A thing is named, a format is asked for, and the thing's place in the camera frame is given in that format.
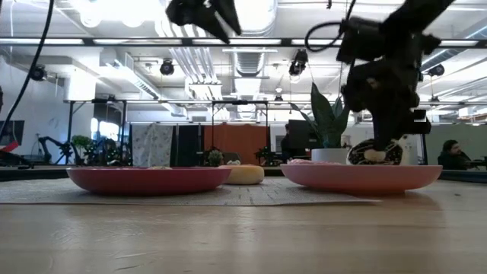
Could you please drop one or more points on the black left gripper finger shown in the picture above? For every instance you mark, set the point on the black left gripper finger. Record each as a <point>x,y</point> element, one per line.
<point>213,24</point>
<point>228,13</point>

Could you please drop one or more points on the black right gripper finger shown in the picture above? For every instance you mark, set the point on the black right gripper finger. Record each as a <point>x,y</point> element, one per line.
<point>379,131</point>
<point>394,131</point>

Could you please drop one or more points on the large toy donut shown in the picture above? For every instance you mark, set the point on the large toy donut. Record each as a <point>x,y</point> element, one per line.
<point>247,175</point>
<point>312,162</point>
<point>357,154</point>

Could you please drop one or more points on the black background robot arm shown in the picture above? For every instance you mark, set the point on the black background robot arm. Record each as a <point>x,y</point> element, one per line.
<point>57,144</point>

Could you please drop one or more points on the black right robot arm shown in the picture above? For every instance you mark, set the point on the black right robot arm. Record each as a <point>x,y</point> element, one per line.
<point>418,11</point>

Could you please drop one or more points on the white round column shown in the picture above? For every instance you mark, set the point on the white round column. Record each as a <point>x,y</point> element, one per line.
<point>410,152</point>

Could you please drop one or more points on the black ceiling spotlight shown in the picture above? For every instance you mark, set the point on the black ceiling spotlight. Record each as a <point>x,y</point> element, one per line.
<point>298,62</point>
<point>436,70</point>
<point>166,67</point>
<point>38,72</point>

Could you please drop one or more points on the light pink plate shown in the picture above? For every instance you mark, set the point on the light pink plate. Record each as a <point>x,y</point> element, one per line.
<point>361,180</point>

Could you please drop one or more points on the green snake plant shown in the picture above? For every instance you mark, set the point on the green snake plant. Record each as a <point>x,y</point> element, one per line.
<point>327,125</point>

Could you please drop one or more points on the white plant pot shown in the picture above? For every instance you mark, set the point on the white plant pot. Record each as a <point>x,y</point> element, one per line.
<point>329,156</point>

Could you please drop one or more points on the person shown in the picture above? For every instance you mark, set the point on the person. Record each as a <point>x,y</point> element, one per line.
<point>286,146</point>
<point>452,158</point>

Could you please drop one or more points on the black overhead crossbar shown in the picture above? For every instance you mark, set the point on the black overhead crossbar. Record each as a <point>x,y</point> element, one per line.
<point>286,42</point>

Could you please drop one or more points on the black monitor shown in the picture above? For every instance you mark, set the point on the black monitor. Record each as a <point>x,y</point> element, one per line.
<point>304,133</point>

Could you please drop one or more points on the grey green partition panel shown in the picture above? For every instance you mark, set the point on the grey green partition panel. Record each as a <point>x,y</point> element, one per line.
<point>475,141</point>

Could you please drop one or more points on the orange partition panel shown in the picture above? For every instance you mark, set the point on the orange partition panel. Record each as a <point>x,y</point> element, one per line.
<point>243,141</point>

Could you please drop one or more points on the black partition panel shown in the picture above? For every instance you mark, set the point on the black partition panel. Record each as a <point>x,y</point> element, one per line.
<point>190,146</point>

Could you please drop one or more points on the small potted plant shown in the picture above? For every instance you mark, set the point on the small potted plant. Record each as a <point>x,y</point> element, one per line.
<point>215,157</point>

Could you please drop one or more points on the patterned white cloth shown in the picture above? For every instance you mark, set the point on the patterned white cloth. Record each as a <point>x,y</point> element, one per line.
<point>152,144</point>

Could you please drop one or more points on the grey woven placemat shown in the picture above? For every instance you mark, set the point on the grey woven placemat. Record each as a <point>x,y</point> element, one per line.
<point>228,196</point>

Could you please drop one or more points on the dark pink plate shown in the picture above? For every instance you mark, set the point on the dark pink plate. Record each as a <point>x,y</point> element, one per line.
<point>148,182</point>

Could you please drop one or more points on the red object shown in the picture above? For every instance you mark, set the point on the red object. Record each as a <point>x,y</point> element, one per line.
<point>9,146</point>

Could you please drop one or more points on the silver ventilation duct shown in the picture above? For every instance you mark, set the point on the silver ventilation duct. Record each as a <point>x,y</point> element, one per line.
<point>258,15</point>

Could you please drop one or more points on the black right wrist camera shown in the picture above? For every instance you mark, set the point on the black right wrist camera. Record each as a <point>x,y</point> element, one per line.
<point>359,40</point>

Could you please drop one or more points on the black metal stand frame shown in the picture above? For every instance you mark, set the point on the black metal stand frame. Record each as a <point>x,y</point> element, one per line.
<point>70,129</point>
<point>239,102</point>

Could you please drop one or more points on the dark wall monitor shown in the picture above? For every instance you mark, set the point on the dark wall monitor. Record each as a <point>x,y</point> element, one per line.
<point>15,133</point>

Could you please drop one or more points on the black aluminium table frame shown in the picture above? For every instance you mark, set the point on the black aluminium table frame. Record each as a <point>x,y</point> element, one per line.
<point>30,173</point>

